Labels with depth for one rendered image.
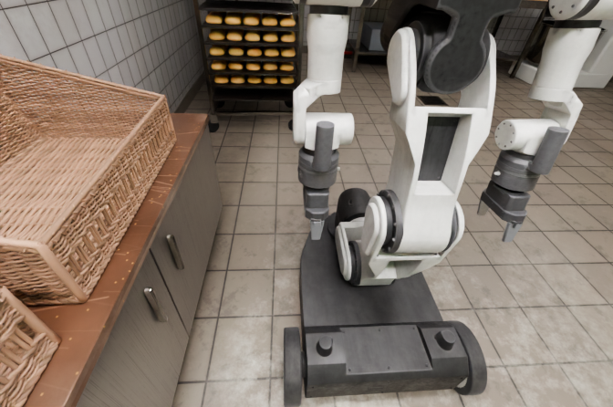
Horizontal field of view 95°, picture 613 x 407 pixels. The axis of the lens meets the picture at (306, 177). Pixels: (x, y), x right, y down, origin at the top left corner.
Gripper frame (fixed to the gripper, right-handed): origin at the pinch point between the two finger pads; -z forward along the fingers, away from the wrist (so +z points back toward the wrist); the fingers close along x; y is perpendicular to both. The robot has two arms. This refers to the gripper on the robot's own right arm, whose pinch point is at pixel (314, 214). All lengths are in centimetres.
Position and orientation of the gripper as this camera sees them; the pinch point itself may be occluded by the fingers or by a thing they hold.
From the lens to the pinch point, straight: 71.1
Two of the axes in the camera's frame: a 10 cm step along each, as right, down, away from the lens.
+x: 0.6, 5.4, -8.4
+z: 0.4, -8.4, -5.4
